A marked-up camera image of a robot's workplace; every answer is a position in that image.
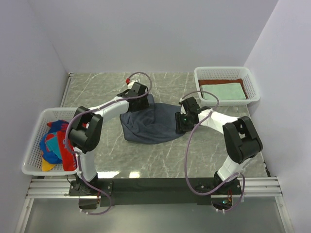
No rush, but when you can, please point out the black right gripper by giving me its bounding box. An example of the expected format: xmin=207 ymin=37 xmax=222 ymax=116
xmin=175 ymin=112 xmax=195 ymax=133

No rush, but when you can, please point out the blue grey cloth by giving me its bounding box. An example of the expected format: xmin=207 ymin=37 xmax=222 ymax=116
xmin=120 ymin=94 xmax=185 ymax=144

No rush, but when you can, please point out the rust brown towel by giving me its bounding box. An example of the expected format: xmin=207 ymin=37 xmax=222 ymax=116
xmin=198 ymin=78 xmax=248 ymax=99

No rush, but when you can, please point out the mint green towel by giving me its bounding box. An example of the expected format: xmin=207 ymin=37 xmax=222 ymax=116
xmin=200 ymin=83 xmax=246 ymax=100

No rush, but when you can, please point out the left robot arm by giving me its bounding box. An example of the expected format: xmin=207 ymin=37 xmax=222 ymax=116
xmin=65 ymin=81 xmax=151 ymax=195

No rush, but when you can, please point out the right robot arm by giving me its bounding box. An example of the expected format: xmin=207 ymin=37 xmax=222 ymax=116
xmin=175 ymin=97 xmax=263 ymax=196

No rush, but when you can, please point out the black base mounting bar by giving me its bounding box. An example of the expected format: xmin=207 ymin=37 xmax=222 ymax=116
xmin=69 ymin=177 xmax=243 ymax=207

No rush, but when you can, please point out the red patterned cloth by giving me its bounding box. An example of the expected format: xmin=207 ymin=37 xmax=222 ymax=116
xmin=39 ymin=120 xmax=77 ymax=172

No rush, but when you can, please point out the white laundry basket with clothes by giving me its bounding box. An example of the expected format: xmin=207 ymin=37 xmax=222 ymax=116
xmin=21 ymin=107 xmax=77 ymax=176

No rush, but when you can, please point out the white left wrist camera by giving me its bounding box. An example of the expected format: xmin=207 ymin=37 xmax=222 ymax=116
xmin=126 ymin=77 xmax=140 ymax=89

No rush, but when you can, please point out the aluminium table edge rail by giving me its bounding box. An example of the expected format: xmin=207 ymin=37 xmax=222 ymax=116
xmin=60 ymin=73 xmax=74 ymax=107

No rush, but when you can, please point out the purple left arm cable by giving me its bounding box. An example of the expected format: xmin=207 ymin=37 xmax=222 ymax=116
xmin=65 ymin=71 xmax=153 ymax=216

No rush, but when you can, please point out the aluminium front frame rail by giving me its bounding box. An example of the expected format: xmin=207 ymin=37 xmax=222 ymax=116
xmin=15 ymin=177 xmax=294 ymax=233

